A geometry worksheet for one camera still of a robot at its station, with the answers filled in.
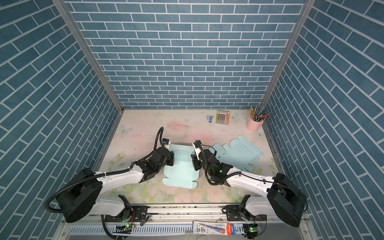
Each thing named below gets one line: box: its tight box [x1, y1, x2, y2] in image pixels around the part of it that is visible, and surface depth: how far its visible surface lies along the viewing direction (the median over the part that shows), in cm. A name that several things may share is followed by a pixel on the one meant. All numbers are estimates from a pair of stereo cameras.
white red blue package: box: [193, 221, 236, 236], surface depth 71 cm
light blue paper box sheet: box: [162, 144, 200, 189], surface depth 86 cm
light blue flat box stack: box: [208, 135, 264, 172], surface depth 100 cm
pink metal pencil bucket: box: [246, 116, 264, 132], surface depth 107 cm
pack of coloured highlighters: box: [215, 110, 230, 126], surface depth 117 cm
